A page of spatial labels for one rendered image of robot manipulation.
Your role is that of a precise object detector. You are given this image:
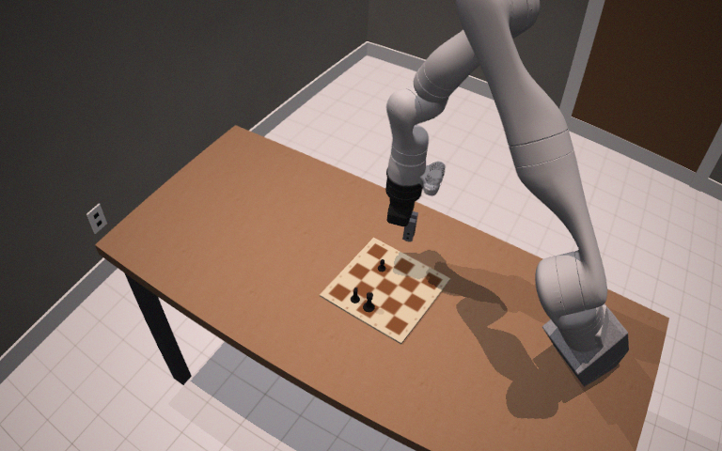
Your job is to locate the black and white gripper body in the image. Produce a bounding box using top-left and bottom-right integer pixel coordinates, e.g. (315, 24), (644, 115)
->
(385, 154), (446, 226)

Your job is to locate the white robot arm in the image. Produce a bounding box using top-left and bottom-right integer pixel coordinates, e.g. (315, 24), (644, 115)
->
(386, 0), (609, 352)

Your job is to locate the brown and cream chessboard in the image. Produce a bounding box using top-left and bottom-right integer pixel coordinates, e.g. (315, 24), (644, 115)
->
(320, 238), (450, 344)

